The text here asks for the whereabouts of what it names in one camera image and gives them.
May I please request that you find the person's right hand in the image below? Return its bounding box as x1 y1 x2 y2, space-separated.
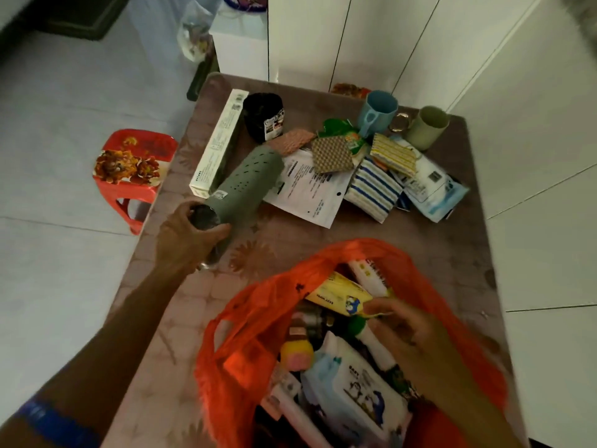
361 296 459 397

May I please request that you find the person's left hand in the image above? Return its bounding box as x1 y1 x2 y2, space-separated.
155 200 232 276

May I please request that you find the white bottle green cap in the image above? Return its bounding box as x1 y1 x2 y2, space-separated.
347 314 411 397

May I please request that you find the blue wet wipes pack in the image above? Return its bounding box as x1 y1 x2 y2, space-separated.
300 330 411 448

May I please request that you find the white pink long box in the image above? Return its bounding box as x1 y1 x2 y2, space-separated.
347 258 392 298

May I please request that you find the grey-green perforated cylinder case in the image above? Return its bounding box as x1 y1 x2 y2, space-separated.
188 145 285 269

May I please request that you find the yellow wet wipes pack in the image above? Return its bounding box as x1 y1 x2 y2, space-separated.
305 271 374 318

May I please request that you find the red plastic bag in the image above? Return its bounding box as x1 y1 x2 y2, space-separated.
193 237 509 448

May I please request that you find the small yellow cartoon packet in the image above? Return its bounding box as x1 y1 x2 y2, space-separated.
279 324 314 373

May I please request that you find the pink checkered cloth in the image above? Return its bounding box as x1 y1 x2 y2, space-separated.
266 129 317 157

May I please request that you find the black cup with label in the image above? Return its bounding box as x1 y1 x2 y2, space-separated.
243 91 285 144

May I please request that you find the white blue soft pouch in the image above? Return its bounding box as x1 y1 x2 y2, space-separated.
389 134 471 223

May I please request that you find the blue striped cloth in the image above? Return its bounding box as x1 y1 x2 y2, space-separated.
343 156 404 225

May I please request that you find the brown checkered pad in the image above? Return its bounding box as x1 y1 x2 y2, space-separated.
310 134 355 175

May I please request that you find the yellow striped cloth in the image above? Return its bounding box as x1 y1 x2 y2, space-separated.
369 133 419 178

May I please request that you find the green white snack packet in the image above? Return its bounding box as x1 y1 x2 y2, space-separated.
317 118 367 157

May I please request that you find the pale green cup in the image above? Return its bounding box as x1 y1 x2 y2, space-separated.
404 105 450 152

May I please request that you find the blue plastic cup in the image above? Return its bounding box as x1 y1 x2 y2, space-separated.
357 90 400 139

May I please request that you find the person's left forearm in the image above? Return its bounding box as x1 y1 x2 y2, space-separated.
0 263 201 448

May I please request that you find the person's right forearm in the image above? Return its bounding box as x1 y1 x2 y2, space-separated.
415 363 523 448

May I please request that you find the clear plastic bag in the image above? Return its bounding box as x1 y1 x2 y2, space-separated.
178 0 215 63

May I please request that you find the person's blue sleeve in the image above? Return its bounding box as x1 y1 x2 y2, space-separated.
14 398 101 448

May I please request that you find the red plastic stool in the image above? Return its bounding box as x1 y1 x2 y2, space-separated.
330 82 372 100
92 129 179 236

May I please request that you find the brown patterned table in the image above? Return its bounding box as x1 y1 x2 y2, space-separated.
100 73 530 448

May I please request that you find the small green floor mat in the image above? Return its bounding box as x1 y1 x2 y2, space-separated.
186 50 220 102

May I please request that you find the white counter cabinet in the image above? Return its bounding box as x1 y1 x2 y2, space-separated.
447 0 597 448

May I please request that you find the low white cabinet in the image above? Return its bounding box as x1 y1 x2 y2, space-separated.
208 6 271 82

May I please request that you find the dark green door mat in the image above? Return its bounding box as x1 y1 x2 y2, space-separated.
39 0 134 41

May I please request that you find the blue rimmed plate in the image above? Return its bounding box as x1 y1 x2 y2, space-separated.
221 0 269 13

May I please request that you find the tall white cabinet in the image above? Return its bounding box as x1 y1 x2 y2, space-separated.
267 0 547 113

